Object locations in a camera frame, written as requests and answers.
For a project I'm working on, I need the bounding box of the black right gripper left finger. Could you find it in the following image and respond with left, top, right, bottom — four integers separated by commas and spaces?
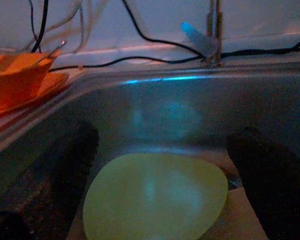
0, 121, 100, 240

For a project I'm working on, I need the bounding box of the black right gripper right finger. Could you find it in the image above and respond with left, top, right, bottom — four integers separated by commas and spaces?
226, 126, 300, 240

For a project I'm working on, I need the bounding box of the orange bowl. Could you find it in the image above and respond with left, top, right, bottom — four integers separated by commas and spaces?
0, 51, 58, 113

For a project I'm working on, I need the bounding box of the metal fork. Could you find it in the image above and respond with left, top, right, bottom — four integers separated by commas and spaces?
36, 39, 68, 65

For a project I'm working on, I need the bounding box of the green round plate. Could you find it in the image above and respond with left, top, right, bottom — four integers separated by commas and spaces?
82, 152, 230, 240

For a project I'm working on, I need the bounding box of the orange plate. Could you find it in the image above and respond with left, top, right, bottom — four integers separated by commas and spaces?
0, 71, 71, 120

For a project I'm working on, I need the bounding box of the stainless steel sink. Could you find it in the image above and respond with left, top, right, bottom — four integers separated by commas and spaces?
0, 66, 300, 240

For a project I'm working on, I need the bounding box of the black cable behind sink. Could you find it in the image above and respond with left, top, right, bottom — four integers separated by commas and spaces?
48, 48, 300, 73

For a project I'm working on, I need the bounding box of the white cable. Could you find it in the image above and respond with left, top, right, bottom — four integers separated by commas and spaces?
22, 0, 108, 55

